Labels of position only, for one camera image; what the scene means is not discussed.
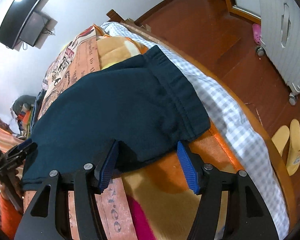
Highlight dark navy fleece pants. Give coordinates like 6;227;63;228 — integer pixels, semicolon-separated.
21;46;210;191

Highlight orange sleeve forearm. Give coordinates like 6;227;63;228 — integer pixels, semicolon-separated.
0;194;22;239

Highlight left hand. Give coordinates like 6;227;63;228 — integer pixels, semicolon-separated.
0;170;23;210

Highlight grey plush toy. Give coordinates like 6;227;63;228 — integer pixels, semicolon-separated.
12;95;36;115

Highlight folded blue denim jeans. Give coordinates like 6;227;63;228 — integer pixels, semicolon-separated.
30;89;46;133

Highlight printed orange bed blanket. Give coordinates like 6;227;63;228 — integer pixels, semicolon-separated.
22;23;243;240

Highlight white checked bed sheet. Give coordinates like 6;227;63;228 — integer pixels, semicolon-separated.
101;22;290;239

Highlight yellow slipper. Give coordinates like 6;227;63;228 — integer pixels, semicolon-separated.
271;125;290;156
286;119;300;176

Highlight pink croc shoe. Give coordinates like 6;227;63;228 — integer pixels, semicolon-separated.
252;23;261;46

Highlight white ribbed suitcase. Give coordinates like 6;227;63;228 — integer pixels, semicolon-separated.
259;0;300;106

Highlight small wall monitor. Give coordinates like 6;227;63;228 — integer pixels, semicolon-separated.
19;11;50;47

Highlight large wall television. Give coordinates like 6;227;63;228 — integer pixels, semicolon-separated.
0;0;40;49

